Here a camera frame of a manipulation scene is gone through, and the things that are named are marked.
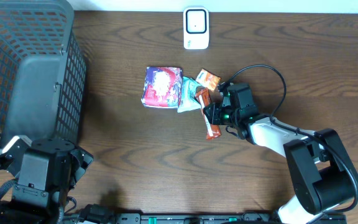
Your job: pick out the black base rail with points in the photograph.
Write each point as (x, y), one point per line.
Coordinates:
(136, 218)

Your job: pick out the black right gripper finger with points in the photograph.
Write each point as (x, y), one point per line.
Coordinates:
(211, 114)
(212, 107)

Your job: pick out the red white striped packet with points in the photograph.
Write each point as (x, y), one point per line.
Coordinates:
(213, 131)

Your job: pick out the teal white snack packet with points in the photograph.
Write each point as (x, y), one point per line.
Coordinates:
(188, 101)

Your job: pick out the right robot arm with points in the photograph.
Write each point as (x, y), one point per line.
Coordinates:
(322, 173)

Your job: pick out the red purple snack bag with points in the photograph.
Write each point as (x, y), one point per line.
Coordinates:
(162, 87)

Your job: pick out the small orange snack packet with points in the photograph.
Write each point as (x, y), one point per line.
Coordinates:
(208, 80)

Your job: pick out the grey plastic mesh basket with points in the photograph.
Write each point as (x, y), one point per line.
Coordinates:
(42, 71)

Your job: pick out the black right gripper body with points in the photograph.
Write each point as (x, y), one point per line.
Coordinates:
(225, 116)

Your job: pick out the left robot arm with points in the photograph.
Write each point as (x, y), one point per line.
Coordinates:
(43, 174)

